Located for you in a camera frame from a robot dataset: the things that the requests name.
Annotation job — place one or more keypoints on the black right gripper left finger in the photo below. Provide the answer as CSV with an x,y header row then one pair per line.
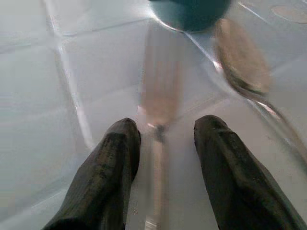
x,y
103,177

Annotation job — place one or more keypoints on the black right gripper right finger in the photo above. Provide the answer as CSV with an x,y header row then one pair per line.
x,y
237,177

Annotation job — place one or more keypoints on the silver metal fork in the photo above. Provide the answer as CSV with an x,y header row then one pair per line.
x,y
160,115

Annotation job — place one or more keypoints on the silver metal spoon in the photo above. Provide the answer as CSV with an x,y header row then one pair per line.
x,y
242,62

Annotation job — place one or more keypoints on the dark teal round bowl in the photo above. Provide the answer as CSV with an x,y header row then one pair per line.
x,y
192,13

